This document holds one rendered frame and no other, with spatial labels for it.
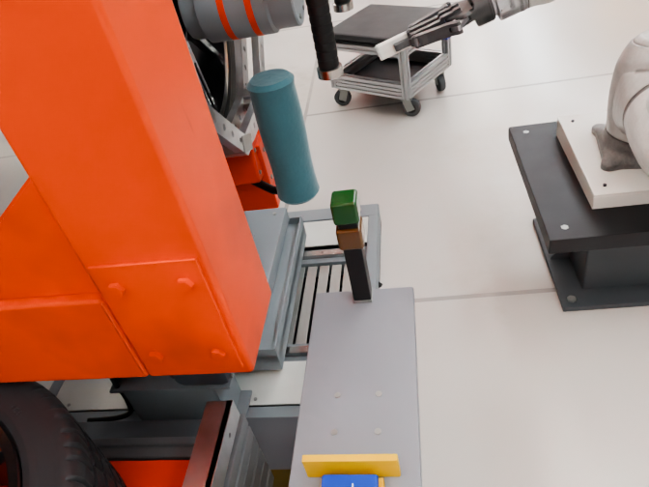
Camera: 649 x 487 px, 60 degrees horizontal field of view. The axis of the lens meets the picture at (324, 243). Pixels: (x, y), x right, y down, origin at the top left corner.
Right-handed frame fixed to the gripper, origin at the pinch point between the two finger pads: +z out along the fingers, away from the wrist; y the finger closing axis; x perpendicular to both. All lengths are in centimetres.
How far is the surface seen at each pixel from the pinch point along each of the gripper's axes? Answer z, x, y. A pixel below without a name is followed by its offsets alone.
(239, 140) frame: 33.1, -2.2, 16.4
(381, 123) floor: 23, 65, -99
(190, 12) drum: 30.0, -25.7, 9.6
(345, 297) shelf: 21, 19, 46
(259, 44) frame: 28.3, -8.7, -13.5
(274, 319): 50, 42, 20
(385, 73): 16, 57, -124
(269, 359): 52, 44, 31
